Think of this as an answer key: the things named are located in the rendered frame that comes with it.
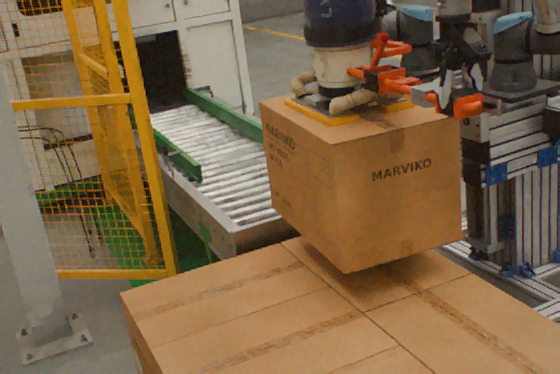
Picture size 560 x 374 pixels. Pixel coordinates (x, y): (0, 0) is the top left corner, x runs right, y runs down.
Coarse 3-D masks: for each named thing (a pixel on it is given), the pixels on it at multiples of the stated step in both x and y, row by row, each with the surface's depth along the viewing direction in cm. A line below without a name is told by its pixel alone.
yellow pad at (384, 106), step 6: (378, 102) 221; (384, 102) 219; (390, 102) 218; (396, 102) 218; (402, 102) 218; (408, 102) 218; (378, 108) 219; (384, 108) 216; (390, 108) 215; (396, 108) 216; (402, 108) 217; (408, 108) 218
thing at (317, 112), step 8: (296, 96) 239; (288, 104) 235; (296, 104) 230; (304, 104) 227; (312, 104) 226; (320, 104) 225; (328, 104) 217; (304, 112) 224; (312, 112) 219; (320, 112) 217; (328, 112) 216; (344, 112) 214; (352, 112) 214; (320, 120) 214; (328, 120) 210; (336, 120) 210; (344, 120) 210; (352, 120) 211
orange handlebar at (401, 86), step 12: (396, 48) 234; (408, 48) 235; (348, 72) 215; (360, 72) 209; (384, 84) 197; (396, 84) 192; (408, 84) 193; (420, 84) 189; (432, 96) 177; (468, 108) 166; (480, 108) 167
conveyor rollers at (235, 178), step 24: (168, 120) 448; (192, 120) 441; (216, 120) 437; (192, 144) 396; (216, 144) 392; (240, 144) 385; (216, 168) 354; (240, 168) 352; (264, 168) 347; (216, 192) 321; (240, 192) 317; (264, 192) 320; (240, 216) 298; (264, 216) 292
